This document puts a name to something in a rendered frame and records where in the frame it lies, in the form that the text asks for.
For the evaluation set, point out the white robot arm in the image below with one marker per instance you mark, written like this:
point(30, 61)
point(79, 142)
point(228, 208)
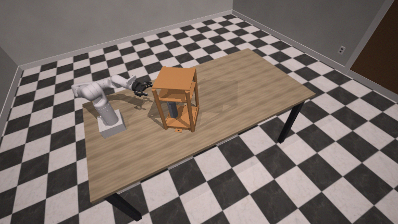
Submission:
point(93, 91)

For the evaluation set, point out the grey bottle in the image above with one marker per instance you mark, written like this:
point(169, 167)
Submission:
point(172, 109)

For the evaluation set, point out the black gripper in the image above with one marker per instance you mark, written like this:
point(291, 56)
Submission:
point(140, 87)

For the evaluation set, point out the wooden shelving unit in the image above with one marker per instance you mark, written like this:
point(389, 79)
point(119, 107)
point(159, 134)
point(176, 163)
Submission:
point(176, 86)

